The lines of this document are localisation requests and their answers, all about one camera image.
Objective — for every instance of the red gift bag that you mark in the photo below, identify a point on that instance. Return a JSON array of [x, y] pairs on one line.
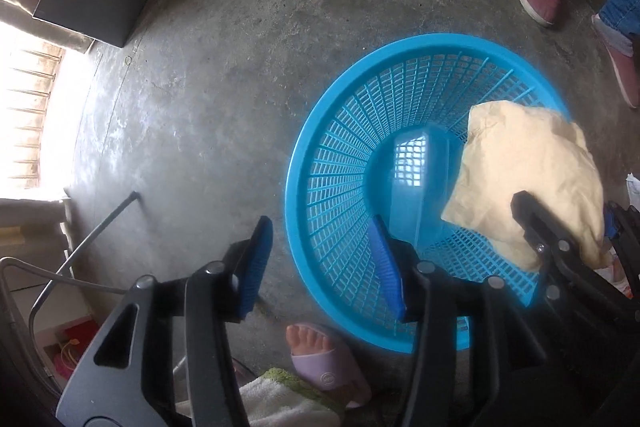
[[75, 339]]

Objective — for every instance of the metal window grille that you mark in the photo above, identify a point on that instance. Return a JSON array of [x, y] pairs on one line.
[[30, 117]]

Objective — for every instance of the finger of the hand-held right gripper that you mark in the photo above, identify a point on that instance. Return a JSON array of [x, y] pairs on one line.
[[622, 237], [540, 227]]

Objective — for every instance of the person's foot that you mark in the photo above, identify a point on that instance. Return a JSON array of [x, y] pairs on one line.
[[310, 339]]

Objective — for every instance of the purple slipper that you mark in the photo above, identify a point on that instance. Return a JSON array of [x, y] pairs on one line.
[[327, 374]]

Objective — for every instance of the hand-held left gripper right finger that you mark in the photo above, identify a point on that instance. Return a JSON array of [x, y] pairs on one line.
[[387, 272]]

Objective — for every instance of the blue plastic mesh basket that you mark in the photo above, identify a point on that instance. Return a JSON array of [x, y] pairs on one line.
[[350, 187]]

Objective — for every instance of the white fluffy rug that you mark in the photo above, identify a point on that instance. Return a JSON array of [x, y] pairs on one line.
[[275, 404]]

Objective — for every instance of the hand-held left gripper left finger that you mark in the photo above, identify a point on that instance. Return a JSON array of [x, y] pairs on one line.
[[255, 267]]

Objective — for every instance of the beige paper bag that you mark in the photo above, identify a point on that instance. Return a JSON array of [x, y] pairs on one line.
[[525, 157]]

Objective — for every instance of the person's pink clothing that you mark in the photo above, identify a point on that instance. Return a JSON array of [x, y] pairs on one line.
[[620, 279]]

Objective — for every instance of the white crumpled cloth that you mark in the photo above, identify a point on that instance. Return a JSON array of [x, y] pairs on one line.
[[633, 184]]

